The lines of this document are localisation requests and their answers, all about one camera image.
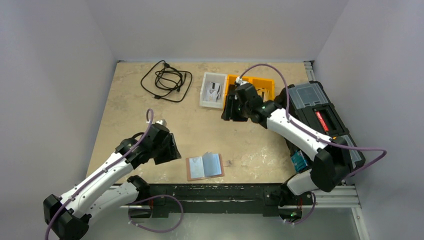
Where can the white plastic bin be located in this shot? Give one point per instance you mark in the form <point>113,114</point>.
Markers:
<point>212,77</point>

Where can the yellow bin with tan cards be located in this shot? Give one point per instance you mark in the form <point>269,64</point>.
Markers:
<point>266,83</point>

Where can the yellow bin with black cards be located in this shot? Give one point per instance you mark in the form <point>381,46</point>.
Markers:
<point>230,83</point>

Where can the white cards stack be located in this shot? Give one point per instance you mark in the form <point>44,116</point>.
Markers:
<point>212,92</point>

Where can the black plastic toolbox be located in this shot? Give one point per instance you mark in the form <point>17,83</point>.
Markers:
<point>310,104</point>

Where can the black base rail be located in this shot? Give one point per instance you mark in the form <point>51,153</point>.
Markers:
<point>267,199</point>

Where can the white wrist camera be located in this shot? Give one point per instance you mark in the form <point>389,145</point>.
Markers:
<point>239,81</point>
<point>162,122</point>

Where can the pink leather card holder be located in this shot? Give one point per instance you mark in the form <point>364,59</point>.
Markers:
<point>212,164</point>

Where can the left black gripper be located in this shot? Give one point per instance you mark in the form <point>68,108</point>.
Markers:
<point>171,153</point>

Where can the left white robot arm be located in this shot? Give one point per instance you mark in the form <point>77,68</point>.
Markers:
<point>70,215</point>

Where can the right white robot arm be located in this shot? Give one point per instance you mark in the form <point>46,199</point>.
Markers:
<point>330,157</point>

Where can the tan cards stack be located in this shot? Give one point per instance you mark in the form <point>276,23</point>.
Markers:
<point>263,93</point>

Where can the blue packet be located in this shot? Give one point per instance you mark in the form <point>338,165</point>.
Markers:
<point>299,161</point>

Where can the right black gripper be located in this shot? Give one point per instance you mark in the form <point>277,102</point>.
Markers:
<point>236,103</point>

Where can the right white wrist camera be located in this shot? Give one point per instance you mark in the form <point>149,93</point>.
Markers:
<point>239,81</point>

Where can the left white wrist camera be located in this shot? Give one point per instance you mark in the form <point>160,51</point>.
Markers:
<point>162,122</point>

